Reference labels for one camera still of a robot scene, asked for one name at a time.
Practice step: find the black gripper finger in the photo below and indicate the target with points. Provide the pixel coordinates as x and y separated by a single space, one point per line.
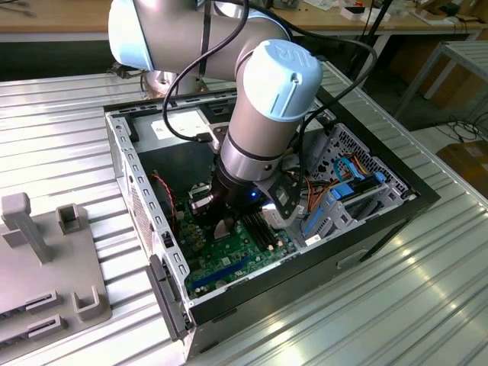
201 204

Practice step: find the silver CPU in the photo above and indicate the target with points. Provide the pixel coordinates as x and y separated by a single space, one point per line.
223 230

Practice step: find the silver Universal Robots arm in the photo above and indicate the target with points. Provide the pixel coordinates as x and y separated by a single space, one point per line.
267 133

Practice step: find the black case fan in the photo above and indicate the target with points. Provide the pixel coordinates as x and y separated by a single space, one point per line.
164 198

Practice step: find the grey power supply unit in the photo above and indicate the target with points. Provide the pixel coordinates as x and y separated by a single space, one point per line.
171 160

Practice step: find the green motherboard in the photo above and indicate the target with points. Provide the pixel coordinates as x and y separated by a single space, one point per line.
228 255

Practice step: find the blue expansion slot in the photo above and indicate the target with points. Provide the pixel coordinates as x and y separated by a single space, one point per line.
221 273

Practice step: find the silver coin battery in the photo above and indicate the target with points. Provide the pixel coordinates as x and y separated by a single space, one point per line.
222 283

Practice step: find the black card retention latch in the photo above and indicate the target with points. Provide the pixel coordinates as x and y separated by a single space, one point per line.
167 293

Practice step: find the black open PC case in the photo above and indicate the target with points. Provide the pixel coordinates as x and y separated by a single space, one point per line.
305 274

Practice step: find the blue disk carrier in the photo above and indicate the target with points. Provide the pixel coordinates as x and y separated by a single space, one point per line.
343 190

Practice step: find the perforated metal cage panel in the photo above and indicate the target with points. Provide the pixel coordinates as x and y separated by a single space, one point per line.
354 148

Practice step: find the grey parts rack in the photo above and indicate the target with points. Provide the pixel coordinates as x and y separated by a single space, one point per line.
57 267

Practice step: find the black tripod stand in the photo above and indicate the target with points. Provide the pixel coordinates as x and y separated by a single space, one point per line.
371 36

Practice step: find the white box with red mark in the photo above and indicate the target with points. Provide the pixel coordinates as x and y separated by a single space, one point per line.
354 13

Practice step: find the wooden workbench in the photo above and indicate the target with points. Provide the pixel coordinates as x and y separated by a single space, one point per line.
57 19

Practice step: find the brown cardboard box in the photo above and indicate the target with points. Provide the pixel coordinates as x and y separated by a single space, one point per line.
469 160

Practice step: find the stacked cardboard boxes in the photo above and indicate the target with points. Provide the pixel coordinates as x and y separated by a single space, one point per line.
453 84

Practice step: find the brown cardboard tray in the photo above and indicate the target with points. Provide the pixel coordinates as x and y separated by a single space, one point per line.
431 15

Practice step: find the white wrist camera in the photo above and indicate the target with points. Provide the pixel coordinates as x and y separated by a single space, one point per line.
271 215

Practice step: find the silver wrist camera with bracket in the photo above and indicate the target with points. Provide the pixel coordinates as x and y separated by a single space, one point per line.
220 139

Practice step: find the blue plastic bracket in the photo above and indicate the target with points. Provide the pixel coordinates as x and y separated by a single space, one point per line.
313 223

